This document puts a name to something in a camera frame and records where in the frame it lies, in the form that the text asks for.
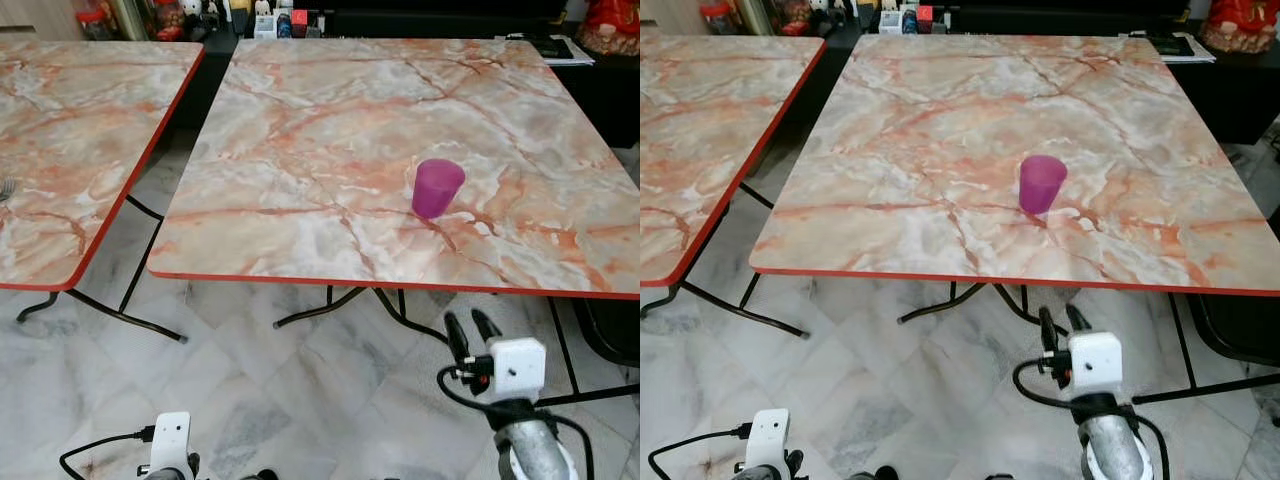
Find white paper sheets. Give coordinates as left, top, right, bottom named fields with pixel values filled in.
left=505, top=33, right=597, bottom=68
left=1128, top=30, right=1219, bottom=65

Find black chair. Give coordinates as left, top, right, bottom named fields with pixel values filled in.
left=572, top=298, right=641, bottom=368
left=1188, top=293, right=1280, bottom=368

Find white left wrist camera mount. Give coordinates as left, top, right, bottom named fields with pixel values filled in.
left=745, top=408, right=792, bottom=471
left=150, top=412, right=193, bottom=475

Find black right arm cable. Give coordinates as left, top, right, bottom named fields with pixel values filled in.
left=1012, top=358, right=1171, bottom=480
left=437, top=366, right=596, bottom=480

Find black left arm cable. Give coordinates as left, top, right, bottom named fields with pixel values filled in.
left=60, top=426, right=156, bottom=480
left=648, top=424, right=753, bottom=480

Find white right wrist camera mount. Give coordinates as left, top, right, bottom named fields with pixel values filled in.
left=1066, top=332, right=1125, bottom=399
left=486, top=338, right=548, bottom=403

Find gold metal cylinder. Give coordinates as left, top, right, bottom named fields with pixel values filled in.
left=735, top=0, right=777, bottom=37
left=110, top=0, right=152, bottom=41

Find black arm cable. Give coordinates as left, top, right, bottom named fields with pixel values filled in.
left=437, top=366, right=596, bottom=480
left=648, top=424, right=753, bottom=480
left=1012, top=358, right=1171, bottom=480
left=60, top=426, right=156, bottom=480

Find red gold festive ornament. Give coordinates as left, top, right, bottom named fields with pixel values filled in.
left=1198, top=0, right=1280, bottom=54
left=577, top=0, right=641, bottom=57

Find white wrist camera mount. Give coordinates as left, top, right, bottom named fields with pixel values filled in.
left=745, top=408, right=792, bottom=471
left=150, top=412, right=193, bottom=475
left=486, top=338, right=548, bottom=403
left=1066, top=332, right=1125, bottom=399

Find purple plastic cup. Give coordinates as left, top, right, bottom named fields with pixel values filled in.
left=1019, top=154, right=1069, bottom=215
left=412, top=158, right=467, bottom=220

